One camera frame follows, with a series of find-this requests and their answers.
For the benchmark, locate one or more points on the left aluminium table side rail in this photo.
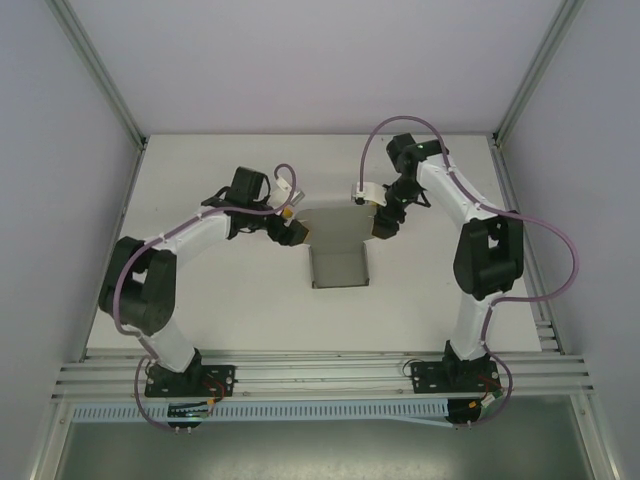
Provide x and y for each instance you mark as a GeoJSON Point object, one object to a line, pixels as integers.
{"type": "Point", "coordinates": [125, 200]}

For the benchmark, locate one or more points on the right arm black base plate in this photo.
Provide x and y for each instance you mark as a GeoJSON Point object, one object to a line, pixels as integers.
{"type": "Point", "coordinates": [425, 372]}

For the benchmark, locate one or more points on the aluminium mounting rail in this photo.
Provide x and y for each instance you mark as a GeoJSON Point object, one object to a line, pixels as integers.
{"type": "Point", "coordinates": [320, 375]}

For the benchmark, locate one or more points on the aluminium frame leg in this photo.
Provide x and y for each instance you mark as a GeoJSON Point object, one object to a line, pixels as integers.
{"type": "Point", "coordinates": [600, 440]}
{"type": "Point", "coordinates": [50, 445]}

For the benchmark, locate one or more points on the grey metal lower panel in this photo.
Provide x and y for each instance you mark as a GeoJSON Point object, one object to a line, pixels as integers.
{"type": "Point", "coordinates": [320, 455]}

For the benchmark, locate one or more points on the left arm base electronics board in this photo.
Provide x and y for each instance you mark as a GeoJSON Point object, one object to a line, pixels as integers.
{"type": "Point", "coordinates": [187, 412]}

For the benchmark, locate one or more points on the right arm base electronics board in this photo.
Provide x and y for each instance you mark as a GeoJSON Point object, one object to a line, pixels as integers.
{"type": "Point", "coordinates": [465, 412]}

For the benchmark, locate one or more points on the right aluminium frame leg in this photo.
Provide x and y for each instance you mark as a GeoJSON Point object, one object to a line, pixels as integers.
{"type": "Point", "coordinates": [600, 440]}

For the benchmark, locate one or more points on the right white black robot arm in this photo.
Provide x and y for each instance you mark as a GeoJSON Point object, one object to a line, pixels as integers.
{"type": "Point", "coordinates": [450, 190]}

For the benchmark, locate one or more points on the right aluminium frame post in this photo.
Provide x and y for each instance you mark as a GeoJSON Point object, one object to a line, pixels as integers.
{"type": "Point", "coordinates": [540, 65]}

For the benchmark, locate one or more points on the grey cloth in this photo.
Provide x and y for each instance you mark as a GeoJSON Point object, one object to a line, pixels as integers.
{"type": "Point", "coordinates": [337, 250]}

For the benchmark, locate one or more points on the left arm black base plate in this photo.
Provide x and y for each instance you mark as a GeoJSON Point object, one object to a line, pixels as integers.
{"type": "Point", "coordinates": [225, 372]}

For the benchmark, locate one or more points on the left aluminium frame leg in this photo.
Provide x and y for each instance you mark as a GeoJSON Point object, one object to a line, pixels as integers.
{"type": "Point", "coordinates": [50, 445]}

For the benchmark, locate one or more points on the right aluminium table side rail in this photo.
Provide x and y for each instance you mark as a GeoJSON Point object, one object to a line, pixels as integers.
{"type": "Point", "coordinates": [515, 200]}

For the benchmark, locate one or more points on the aluminium frame post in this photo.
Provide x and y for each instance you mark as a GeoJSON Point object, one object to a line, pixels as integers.
{"type": "Point", "coordinates": [540, 65]}
{"type": "Point", "coordinates": [100, 67]}

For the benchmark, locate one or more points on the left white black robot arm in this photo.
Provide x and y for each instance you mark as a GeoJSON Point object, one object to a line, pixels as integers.
{"type": "Point", "coordinates": [200, 235]}

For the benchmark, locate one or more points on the left aluminium frame post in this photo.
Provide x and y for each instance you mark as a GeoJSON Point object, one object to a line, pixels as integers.
{"type": "Point", "coordinates": [100, 67]}

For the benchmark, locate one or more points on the aluminium table side rail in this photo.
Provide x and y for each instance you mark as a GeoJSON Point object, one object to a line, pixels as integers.
{"type": "Point", "coordinates": [125, 200]}
{"type": "Point", "coordinates": [515, 200]}

